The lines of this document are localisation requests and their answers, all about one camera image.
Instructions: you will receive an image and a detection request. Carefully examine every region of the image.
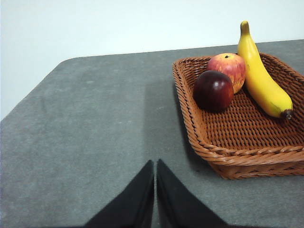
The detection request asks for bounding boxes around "red yellow apple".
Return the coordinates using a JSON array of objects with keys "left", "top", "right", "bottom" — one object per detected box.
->
[{"left": 206, "top": 53, "right": 247, "bottom": 95}]

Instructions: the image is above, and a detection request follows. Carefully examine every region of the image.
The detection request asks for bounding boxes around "yellow banana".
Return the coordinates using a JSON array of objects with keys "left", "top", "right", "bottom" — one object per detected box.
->
[{"left": 237, "top": 20, "right": 294, "bottom": 120}]

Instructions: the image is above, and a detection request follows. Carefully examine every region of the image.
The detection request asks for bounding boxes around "brown wicker basket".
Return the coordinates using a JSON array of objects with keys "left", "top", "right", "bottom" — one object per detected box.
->
[{"left": 172, "top": 52, "right": 304, "bottom": 181}]

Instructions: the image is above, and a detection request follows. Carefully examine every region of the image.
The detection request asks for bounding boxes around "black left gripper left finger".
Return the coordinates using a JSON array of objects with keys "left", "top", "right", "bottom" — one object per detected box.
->
[{"left": 84, "top": 159, "right": 155, "bottom": 228}]

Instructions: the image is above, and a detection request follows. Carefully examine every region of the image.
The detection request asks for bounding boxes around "dark red plum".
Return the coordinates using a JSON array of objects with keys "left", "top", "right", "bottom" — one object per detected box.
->
[{"left": 192, "top": 70, "right": 235, "bottom": 112}]

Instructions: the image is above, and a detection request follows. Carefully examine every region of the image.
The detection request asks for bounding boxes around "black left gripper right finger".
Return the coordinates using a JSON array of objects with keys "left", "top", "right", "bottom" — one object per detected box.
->
[{"left": 156, "top": 158, "right": 228, "bottom": 228}]

